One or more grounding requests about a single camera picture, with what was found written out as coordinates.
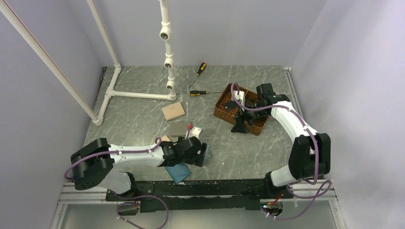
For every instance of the beige card holder far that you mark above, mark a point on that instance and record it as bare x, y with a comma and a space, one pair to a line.
173, 111

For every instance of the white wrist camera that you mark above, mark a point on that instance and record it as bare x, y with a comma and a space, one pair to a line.
193, 132
239, 96

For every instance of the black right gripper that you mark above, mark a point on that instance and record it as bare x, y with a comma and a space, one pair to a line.
239, 126

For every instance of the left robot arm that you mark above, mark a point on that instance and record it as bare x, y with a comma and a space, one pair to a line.
100, 164

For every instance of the blue card holder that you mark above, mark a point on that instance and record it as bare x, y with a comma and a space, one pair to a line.
178, 173

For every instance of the grey card holder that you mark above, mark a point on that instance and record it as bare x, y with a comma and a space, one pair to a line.
179, 128

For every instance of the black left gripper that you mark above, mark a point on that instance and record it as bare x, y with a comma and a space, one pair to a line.
197, 159

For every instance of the brown woven divided basket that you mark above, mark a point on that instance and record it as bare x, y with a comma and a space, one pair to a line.
229, 116

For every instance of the white PVC pipe frame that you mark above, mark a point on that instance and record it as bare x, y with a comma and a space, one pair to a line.
48, 69

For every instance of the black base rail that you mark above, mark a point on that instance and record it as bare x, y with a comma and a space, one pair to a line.
248, 194

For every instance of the black yellow screwdriver near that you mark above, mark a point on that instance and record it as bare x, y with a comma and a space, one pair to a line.
200, 92

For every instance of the black yellow screwdriver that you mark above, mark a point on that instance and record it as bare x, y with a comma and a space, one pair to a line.
200, 92
199, 71

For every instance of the green card holder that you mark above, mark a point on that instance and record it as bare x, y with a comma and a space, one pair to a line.
207, 153

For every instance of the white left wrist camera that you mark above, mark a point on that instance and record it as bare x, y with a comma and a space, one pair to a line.
193, 132

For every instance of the grey credit card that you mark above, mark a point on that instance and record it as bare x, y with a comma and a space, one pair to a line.
230, 105

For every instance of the aluminium front rail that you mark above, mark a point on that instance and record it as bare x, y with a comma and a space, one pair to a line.
69, 195

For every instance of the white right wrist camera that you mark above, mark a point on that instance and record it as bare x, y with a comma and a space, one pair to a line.
239, 96

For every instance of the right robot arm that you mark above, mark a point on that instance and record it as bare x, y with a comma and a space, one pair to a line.
310, 154

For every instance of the black yellow screwdriver far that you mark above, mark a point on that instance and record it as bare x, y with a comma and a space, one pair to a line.
199, 71

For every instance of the beige card holder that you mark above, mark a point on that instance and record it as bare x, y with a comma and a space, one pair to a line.
173, 111
165, 138

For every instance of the beige card holder near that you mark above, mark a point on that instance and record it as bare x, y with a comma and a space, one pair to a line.
165, 138

